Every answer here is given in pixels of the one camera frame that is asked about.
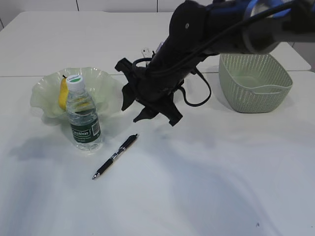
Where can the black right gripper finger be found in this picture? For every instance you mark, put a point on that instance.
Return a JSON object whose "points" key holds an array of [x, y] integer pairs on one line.
{"points": [[128, 97], [146, 113]]}

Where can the clear plastic ruler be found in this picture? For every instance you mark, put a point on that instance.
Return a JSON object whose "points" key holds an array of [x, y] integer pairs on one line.
{"points": [[146, 53]]}

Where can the yellow pear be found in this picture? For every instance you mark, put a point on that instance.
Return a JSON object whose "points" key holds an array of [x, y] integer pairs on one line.
{"points": [[63, 94]]}

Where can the black gel pen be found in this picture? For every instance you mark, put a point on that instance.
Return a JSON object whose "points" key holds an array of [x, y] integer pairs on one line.
{"points": [[128, 142]]}

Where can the light green wavy glass plate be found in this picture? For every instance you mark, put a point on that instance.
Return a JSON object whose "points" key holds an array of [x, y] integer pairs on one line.
{"points": [[104, 89]]}

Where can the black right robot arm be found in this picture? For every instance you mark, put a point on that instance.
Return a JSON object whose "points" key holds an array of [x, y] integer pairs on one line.
{"points": [[257, 26]]}

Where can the sage green woven plastic basket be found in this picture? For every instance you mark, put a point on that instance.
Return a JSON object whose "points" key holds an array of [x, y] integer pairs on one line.
{"points": [[253, 83]]}

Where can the clear water bottle green label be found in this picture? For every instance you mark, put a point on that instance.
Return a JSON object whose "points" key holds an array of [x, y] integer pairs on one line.
{"points": [[82, 114]]}

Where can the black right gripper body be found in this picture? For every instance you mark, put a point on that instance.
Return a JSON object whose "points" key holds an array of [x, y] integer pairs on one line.
{"points": [[155, 80]]}

